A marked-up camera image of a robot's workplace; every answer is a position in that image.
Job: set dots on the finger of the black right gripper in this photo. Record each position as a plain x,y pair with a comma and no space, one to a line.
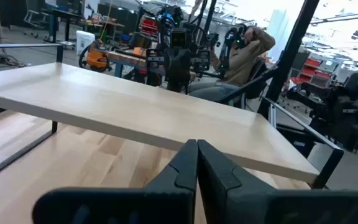
154,59
202,60

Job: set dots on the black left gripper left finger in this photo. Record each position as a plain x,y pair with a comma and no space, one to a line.
120,205

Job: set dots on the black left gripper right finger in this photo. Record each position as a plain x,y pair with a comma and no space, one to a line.
259,208

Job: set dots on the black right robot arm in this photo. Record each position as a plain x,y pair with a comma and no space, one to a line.
172,14

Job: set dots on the red bins on shelf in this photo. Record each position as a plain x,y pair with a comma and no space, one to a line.
149,26

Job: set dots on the wooden workbench blue legs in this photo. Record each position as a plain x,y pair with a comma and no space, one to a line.
126,57

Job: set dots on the black device with green lights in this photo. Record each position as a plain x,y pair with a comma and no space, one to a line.
230,43

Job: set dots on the person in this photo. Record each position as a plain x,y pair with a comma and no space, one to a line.
244,62

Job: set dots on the orange shop vacuum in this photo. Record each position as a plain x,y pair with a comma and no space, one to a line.
96,59

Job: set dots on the black office chair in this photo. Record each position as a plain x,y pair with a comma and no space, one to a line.
258,84

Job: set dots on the white bucket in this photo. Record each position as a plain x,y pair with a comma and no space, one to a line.
84,40

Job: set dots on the black case with label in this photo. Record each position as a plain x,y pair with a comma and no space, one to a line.
294,137

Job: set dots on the black desk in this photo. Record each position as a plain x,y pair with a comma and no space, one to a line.
67,15

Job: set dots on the red storage bin rack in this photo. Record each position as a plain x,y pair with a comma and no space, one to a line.
312,63

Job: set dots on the black equipment pile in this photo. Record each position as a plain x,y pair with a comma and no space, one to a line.
346,118

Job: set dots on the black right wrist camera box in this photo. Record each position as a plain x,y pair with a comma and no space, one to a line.
178,39

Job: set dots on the black rig upright post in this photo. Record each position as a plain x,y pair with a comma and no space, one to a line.
291,49

